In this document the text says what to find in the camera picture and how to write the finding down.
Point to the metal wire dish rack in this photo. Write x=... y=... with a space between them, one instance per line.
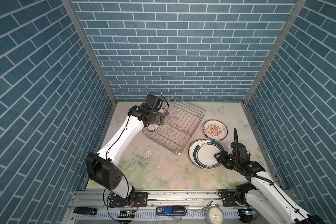
x=182 y=121

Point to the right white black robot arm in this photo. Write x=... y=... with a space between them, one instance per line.
x=261 y=192

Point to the round white clock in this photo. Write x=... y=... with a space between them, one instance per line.
x=214 y=215

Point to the blue black device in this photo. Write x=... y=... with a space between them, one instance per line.
x=171 y=211

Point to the black remote control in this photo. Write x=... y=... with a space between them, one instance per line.
x=85 y=211

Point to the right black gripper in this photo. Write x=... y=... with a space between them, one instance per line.
x=220 y=157

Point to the thin red rim plate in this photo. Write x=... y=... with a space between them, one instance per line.
x=215 y=130

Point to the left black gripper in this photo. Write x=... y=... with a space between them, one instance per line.
x=158 y=117

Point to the red ring plate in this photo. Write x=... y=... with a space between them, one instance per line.
x=202 y=152

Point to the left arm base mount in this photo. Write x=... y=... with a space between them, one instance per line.
x=138 y=199

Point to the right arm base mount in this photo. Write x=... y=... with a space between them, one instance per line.
x=233 y=198

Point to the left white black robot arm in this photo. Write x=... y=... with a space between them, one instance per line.
x=102 y=167

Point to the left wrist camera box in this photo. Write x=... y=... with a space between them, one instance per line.
x=152 y=103

